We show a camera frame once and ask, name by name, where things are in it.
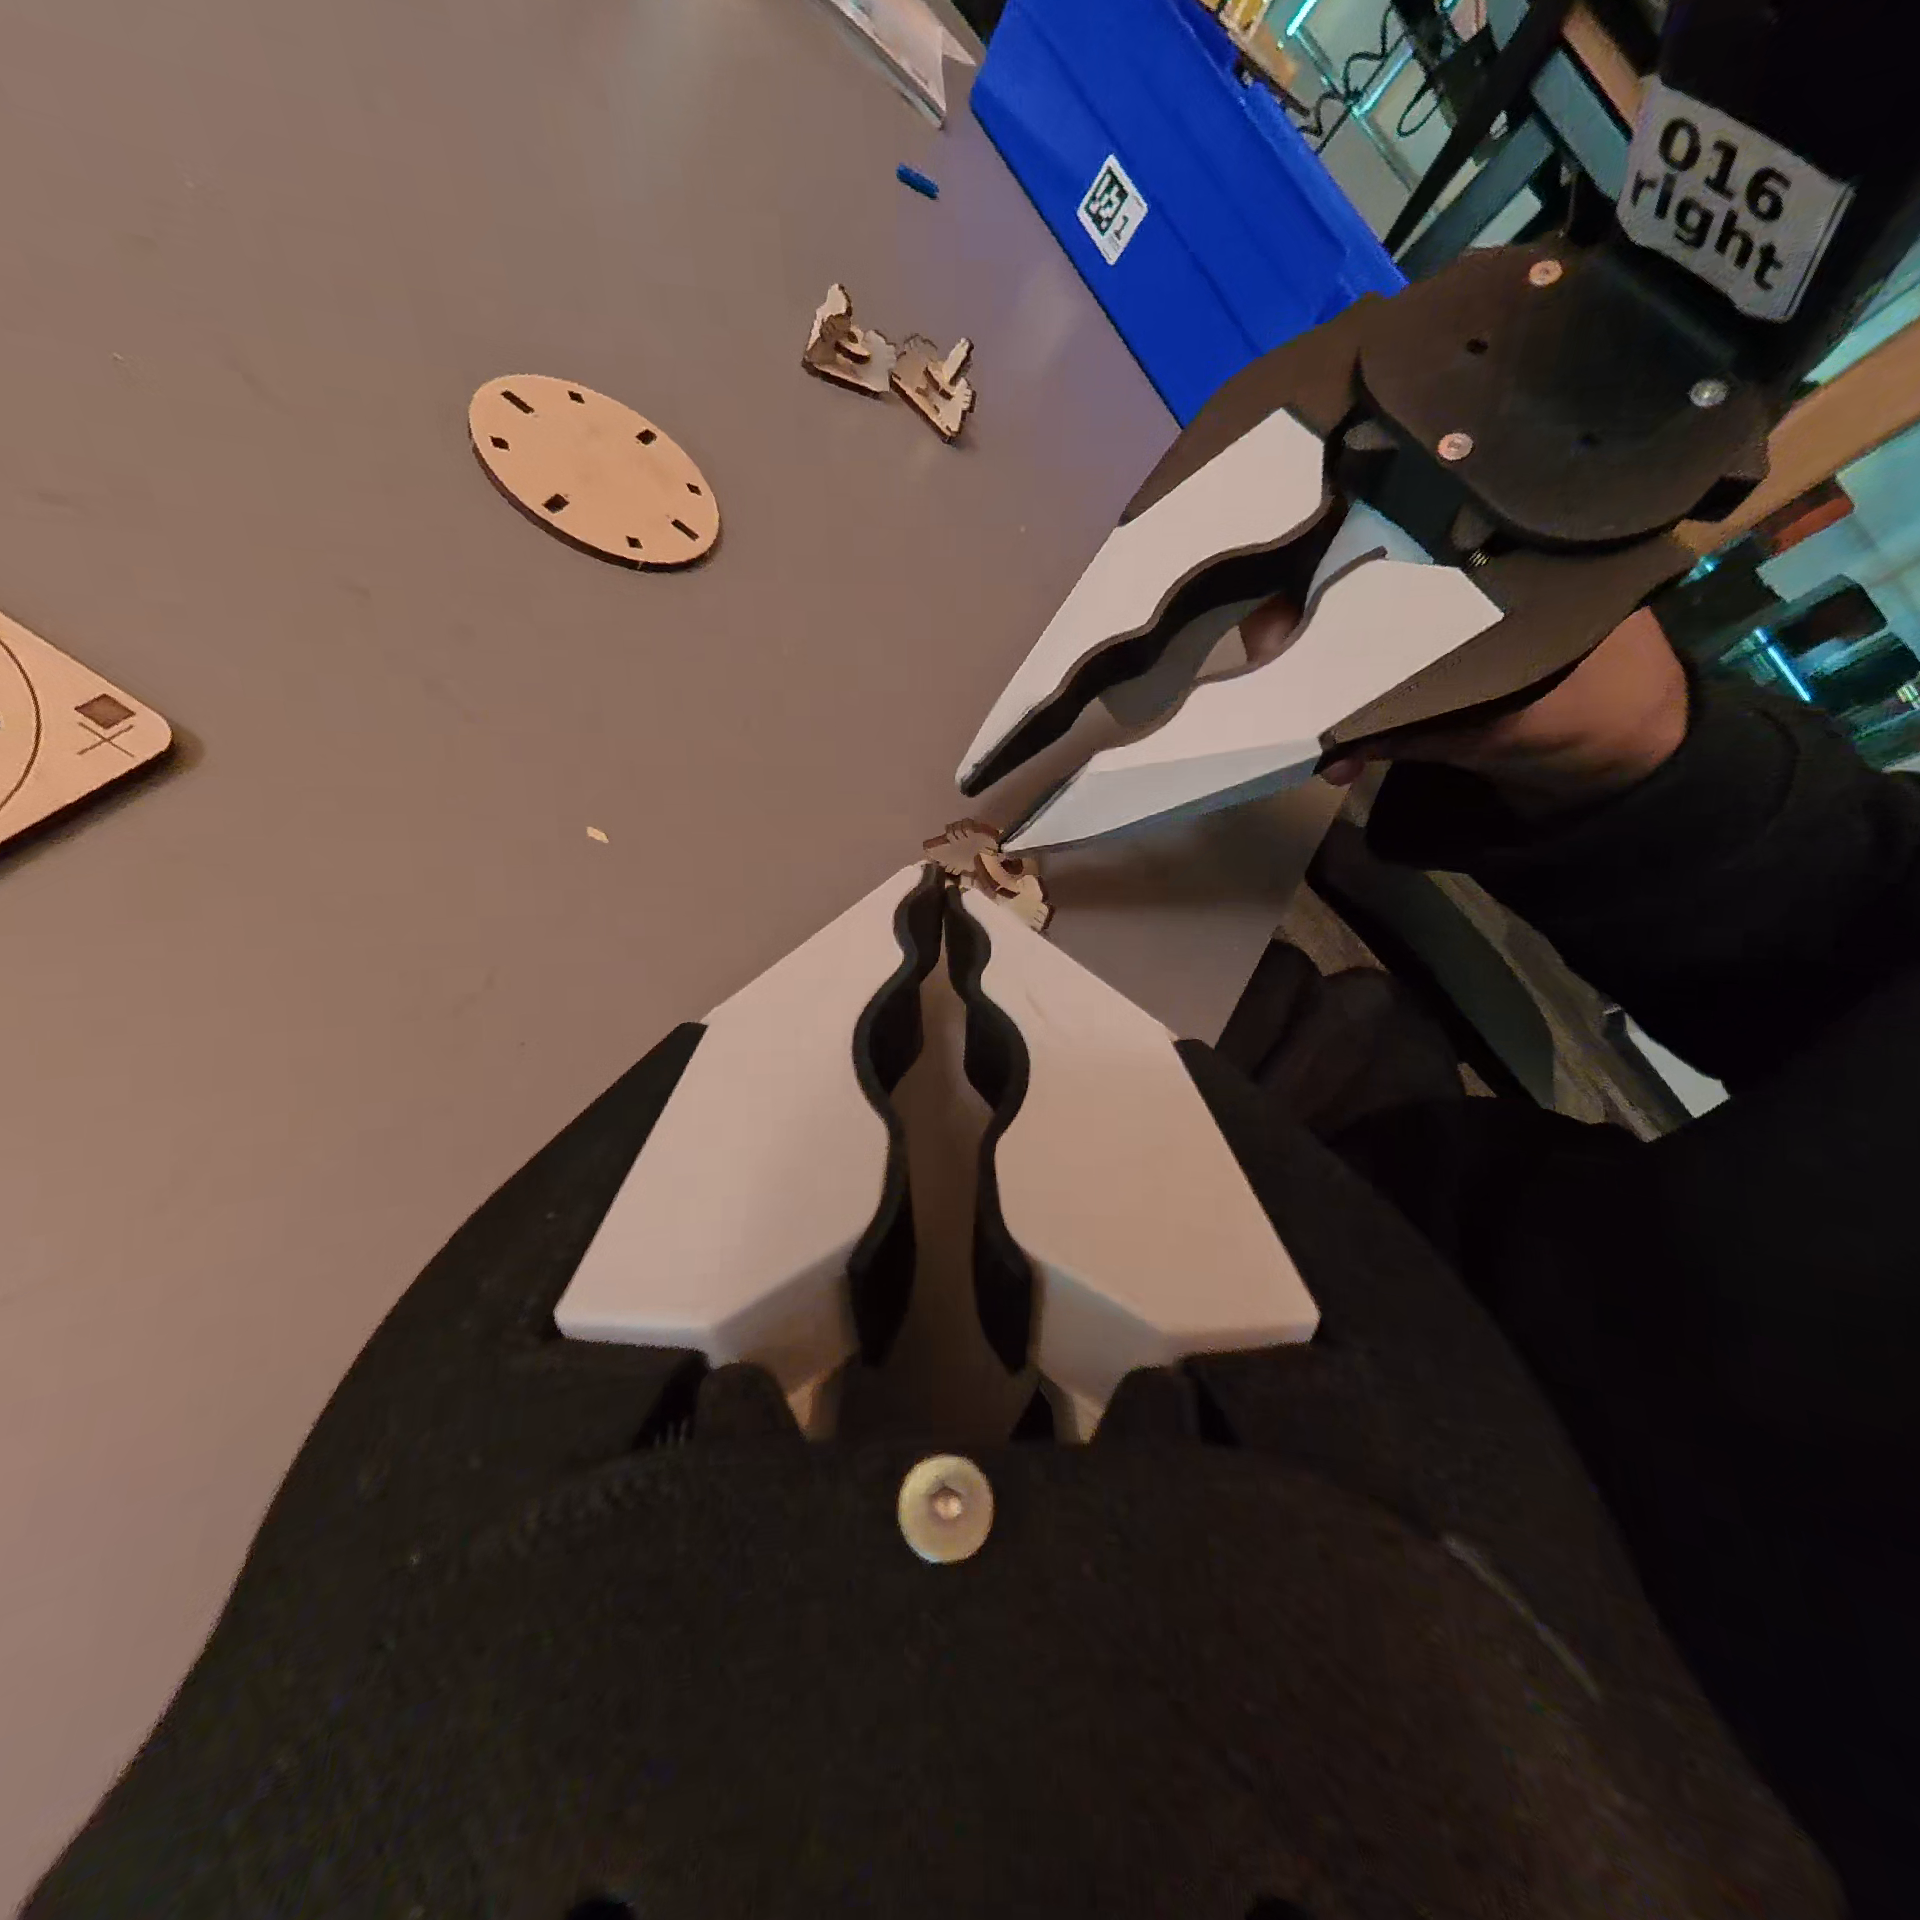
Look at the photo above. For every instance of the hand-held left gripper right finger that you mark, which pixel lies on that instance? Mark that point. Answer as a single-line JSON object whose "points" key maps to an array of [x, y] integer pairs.
{"points": [[1154, 1184]]}

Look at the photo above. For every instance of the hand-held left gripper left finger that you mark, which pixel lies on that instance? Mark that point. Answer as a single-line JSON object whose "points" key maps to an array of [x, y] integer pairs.
{"points": [[735, 1155]]}

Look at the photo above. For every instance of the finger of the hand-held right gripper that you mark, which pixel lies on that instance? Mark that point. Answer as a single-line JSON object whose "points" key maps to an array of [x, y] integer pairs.
{"points": [[1170, 585], [1320, 675]]}

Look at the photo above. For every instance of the small wooden model part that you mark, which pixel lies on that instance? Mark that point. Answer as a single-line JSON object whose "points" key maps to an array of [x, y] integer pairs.
{"points": [[991, 871]]}

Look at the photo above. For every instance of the person's right forearm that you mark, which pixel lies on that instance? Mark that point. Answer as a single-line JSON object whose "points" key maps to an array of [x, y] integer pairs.
{"points": [[1771, 885]]}

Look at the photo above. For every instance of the small wooden model piece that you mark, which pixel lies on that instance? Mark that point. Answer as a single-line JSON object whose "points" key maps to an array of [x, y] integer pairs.
{"points": [[848, 344], [939, 391]]}

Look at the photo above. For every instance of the person's right hand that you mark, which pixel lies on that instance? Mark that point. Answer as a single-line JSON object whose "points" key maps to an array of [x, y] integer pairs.
{"points": [[1574, 704]]}

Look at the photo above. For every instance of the blue plastic bin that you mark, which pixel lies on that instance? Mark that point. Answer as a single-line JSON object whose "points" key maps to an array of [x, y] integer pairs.
{"points": [[1184, 195]]}

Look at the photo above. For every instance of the small blue object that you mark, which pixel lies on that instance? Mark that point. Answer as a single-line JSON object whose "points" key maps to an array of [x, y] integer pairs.
{"points": [[918, 180]]}

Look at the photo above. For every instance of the round wooden disc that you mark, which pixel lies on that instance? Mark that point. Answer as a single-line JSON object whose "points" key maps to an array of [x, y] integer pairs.
{"points": [[592, 472]]}

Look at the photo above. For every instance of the clear plastic sheet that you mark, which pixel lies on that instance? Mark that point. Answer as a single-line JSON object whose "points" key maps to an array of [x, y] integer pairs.
{"points": [[900, 45]]}

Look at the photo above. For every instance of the square wooden board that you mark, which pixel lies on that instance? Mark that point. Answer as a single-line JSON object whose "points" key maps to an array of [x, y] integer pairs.
{"points": [[61, 721]]}

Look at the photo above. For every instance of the black metal frame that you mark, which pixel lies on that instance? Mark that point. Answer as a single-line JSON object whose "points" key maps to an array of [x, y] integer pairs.
{"points": [[1479, 134]]}

